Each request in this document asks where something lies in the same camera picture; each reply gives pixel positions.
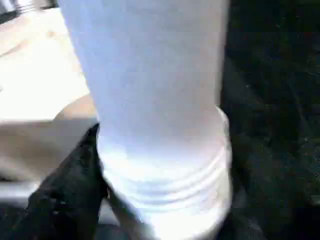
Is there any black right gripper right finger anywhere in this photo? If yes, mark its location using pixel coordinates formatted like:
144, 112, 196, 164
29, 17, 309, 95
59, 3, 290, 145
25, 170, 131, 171
219, 149, 320, 240

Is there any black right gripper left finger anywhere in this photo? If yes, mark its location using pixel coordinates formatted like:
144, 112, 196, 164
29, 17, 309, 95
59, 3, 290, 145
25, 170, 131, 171
0, 122, 109, 240

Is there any white plastic table top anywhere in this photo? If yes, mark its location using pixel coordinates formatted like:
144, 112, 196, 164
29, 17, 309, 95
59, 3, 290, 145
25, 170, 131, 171
0, 22, 101, 181

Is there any white plastic table leg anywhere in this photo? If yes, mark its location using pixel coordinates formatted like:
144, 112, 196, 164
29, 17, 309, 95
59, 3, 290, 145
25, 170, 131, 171
58, 0, 234, 240

